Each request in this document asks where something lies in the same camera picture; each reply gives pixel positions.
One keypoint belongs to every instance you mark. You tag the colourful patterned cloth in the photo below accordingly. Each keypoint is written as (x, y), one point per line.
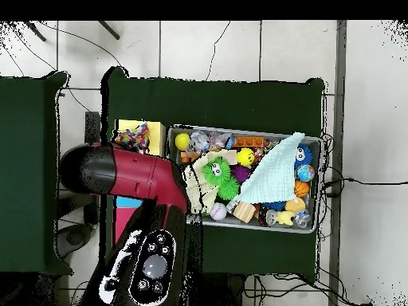
(134, 137)

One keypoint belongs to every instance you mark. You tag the grey rounded floor object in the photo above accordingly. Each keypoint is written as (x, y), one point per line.
(75, 237)

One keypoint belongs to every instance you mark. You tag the yellow smiley ball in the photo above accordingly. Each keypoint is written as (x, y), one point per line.
(245, 156)

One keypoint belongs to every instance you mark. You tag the white baseball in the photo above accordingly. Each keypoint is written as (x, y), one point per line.
(218, 212)

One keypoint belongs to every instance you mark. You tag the silver mesh bin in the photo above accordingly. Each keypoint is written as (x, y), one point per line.
(271, 229)

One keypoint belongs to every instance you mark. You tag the green spiky toy with eyes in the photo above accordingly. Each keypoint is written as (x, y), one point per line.
(228, 188)

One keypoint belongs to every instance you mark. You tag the plain yellow ball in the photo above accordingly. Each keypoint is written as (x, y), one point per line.
(182, 142)

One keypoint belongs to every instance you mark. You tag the small orange basketball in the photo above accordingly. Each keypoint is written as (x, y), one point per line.
(301, 188)

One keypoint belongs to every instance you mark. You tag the striped wooden block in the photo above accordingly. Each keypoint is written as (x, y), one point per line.
(244, 212)

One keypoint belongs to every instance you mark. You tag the crushed clear plastic bottle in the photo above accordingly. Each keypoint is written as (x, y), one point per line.
(220, 140)

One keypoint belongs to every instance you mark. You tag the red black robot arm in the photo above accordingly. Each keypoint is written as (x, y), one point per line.
(137, 178)

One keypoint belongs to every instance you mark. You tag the dark metal leg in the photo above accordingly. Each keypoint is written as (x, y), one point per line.
(35, 31)
(109, 30)

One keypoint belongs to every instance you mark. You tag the mint knitted cloth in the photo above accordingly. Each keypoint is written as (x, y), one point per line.
(274, 178)

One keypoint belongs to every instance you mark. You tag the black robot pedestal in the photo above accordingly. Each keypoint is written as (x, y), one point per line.
(220, 293)

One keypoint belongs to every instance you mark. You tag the wooden three-hole box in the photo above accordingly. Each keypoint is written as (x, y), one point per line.
(157, 137)

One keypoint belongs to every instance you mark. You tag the dark green table cloth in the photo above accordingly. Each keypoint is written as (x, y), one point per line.
(25, 159)
(223, 102)

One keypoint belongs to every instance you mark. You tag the cream knitted cloth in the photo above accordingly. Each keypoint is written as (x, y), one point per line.
(194, 178)

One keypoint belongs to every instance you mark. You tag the globe print ball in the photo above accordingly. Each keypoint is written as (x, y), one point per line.
(305, 173)

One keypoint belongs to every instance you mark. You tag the black upright panel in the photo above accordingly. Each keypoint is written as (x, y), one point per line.
(92, 124)

